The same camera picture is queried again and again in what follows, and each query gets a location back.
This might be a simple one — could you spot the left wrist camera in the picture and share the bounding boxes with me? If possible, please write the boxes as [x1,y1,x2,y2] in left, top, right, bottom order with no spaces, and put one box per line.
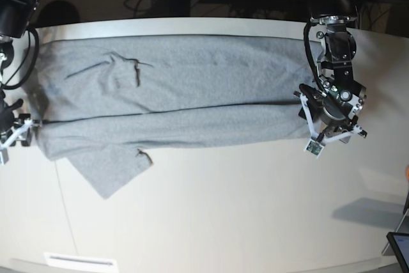
[304,138,325,159]

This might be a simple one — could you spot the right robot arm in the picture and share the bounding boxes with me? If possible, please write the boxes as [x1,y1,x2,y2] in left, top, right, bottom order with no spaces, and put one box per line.
[1,0,40,154]

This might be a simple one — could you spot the white label strip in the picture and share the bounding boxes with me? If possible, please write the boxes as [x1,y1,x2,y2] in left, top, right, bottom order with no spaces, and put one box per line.
[44,253,118,272]

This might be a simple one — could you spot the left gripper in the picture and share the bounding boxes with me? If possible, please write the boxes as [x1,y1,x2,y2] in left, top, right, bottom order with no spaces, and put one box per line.
[294,82,367,145]

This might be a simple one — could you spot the grey T-shirt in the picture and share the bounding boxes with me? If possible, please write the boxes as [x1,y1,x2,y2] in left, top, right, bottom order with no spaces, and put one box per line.
[31,35,313,198]

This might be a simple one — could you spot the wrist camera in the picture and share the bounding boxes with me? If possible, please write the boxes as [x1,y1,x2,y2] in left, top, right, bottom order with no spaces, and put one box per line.
[0,148,9,166]
[304,138,325,159]

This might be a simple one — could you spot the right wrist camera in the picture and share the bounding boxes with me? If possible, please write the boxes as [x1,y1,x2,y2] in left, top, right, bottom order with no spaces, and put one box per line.
[0,148,9,166]

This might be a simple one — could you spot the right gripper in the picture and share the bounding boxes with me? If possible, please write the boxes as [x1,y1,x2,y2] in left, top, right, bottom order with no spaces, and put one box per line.
[1,98,42,149]

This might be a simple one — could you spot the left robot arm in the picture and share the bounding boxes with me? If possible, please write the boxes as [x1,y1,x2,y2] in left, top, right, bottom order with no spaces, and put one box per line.
[33,0,366,157]

